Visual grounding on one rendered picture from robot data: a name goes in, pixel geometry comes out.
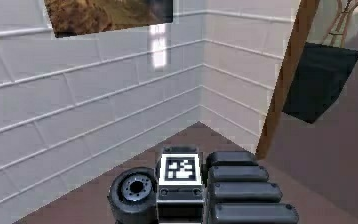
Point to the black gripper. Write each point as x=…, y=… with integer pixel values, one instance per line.
x=133, y=196

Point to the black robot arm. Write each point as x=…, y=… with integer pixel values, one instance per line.
x=240, y=193

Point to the tan wooden chair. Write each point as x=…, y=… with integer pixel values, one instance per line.
x=342, y=20

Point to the brown framed wall picture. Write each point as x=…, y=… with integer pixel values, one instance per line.
x=107, y=15

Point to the brown wooden door frame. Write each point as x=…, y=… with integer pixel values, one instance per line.
x=287, y=80

